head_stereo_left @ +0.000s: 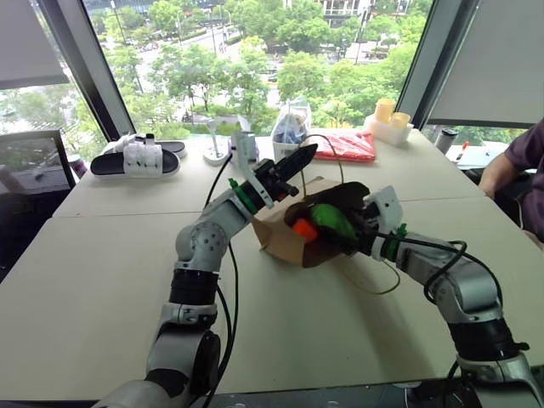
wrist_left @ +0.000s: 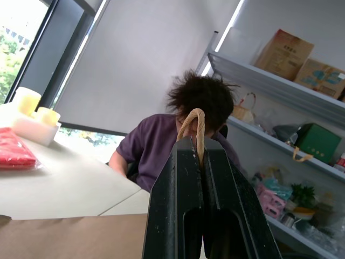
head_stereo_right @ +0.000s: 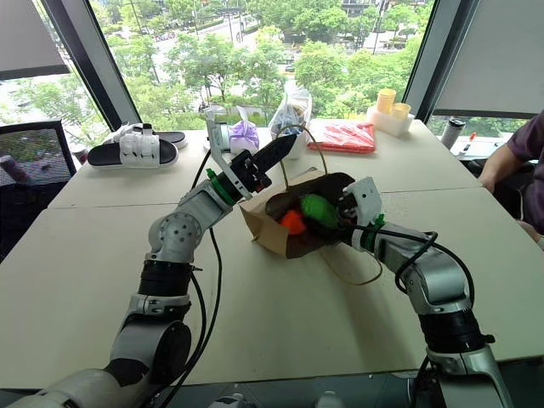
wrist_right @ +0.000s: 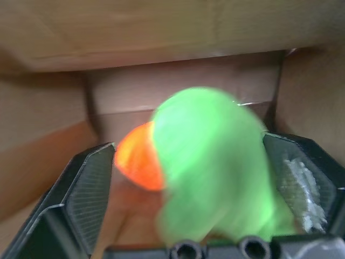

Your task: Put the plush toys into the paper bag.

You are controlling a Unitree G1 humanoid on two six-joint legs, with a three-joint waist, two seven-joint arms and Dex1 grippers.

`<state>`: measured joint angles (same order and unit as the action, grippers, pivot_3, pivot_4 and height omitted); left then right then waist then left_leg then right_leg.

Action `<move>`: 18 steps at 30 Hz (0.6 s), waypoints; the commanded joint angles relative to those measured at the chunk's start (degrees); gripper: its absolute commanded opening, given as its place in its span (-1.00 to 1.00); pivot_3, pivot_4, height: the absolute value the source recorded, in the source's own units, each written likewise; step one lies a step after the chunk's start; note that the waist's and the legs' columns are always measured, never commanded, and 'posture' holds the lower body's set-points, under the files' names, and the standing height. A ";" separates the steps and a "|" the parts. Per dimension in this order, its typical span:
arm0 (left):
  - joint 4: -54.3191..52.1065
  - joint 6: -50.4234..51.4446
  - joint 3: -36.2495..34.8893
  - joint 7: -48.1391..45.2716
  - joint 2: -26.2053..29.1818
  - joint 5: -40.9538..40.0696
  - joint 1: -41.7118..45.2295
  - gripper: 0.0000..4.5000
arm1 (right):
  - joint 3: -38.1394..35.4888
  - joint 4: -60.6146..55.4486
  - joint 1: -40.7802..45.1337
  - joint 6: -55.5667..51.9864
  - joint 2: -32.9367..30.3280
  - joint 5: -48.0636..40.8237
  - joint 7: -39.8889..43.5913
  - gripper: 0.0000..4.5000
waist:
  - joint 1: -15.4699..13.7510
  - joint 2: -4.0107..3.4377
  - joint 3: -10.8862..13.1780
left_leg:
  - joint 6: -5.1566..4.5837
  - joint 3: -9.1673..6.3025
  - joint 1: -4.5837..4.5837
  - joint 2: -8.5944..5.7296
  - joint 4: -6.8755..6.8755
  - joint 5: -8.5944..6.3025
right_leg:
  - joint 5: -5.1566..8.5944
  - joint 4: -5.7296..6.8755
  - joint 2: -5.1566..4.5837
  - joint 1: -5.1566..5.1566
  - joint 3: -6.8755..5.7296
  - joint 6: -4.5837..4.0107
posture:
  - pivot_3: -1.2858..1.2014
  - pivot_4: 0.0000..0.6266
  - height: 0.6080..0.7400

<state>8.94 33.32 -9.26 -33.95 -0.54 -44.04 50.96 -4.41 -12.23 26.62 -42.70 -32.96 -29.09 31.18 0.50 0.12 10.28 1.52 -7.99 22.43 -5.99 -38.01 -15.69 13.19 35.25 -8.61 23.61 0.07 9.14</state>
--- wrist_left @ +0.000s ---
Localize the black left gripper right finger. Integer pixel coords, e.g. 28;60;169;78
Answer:
201;138;282;259

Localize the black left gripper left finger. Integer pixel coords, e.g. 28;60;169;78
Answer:
142;136;205;259

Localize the brown paper bag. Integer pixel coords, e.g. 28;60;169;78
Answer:
0;108;206;259

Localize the pink box on shelf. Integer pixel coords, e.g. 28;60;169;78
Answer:
255;183;287;220

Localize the person in purple shirt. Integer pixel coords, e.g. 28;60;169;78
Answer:
108;69;247;193

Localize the small steel cup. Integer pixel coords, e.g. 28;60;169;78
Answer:
281;213;296;228

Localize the small green potted plant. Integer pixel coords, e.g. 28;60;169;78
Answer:
291;183;316;209

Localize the green gift box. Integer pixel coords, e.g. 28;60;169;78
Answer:
296;123;342;164

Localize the grey metal shelf rack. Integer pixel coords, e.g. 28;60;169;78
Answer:
197;31;345;259

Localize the cardboard box with blue print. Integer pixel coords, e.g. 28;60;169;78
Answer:
293;58;345;100

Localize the tall brown cardboard box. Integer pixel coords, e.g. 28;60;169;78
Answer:
254;29;315;81

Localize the pale yellow cup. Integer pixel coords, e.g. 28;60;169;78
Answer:
34;107;61;128
12;86;42;117

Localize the white plastic tray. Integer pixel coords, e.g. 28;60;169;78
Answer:
0;102;63;147

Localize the red packet in plastic wrap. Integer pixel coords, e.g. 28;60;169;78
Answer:
0;127;44;171

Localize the woven basket with handle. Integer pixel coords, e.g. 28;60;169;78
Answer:
230;92;257;124

